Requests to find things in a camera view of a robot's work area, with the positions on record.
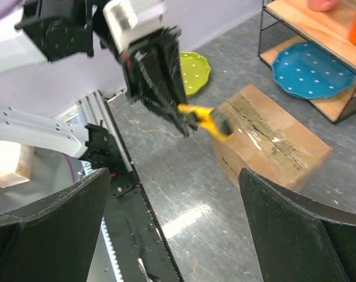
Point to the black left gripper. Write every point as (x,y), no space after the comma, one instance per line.
(151,66)

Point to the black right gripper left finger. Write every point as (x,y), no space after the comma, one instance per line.
(54,238)

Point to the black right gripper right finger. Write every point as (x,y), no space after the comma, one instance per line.
(297,238)

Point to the yellow utility knife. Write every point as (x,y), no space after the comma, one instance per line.
(211,119)

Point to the brown cardboard express box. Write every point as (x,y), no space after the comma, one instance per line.
(269,141)

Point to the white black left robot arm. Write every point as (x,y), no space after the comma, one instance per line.
(49,31)

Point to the green dotted plate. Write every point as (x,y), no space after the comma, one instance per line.
(195,72)

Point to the small wooden block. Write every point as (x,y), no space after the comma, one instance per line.
(15,163)

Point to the blue dotted plate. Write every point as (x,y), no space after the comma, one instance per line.
(304,71)

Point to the pink ceramic mug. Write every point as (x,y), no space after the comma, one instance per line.
(321,5)

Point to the black wire wooden shelf rack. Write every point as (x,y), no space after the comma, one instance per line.
(284,23)

